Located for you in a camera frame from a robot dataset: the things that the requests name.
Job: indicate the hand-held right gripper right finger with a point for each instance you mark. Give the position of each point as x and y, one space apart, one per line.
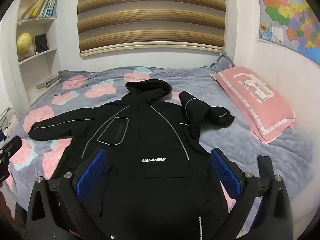
225 173

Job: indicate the grey floral blanket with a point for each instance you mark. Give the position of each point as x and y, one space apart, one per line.
220 97

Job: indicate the striped window blind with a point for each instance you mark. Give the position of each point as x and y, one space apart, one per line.
150 15

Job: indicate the pink pillow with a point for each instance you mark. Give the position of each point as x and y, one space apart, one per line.
260 102

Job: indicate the grey pillow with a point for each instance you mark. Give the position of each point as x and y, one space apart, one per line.
223 63

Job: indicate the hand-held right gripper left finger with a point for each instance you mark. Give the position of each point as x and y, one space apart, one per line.
93 172

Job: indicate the black box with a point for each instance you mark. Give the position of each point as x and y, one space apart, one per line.
41 42

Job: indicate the black hooded jacket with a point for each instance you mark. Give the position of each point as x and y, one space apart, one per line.
140 130

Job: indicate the row of colourful books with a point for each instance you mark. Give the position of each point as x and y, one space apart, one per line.
43 6

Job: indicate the white bookshelf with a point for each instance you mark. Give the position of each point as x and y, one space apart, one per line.
50 35

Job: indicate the colourful wall map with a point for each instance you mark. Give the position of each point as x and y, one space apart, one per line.
287 12

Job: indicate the yellow globe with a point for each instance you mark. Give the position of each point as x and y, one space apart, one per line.
24 42

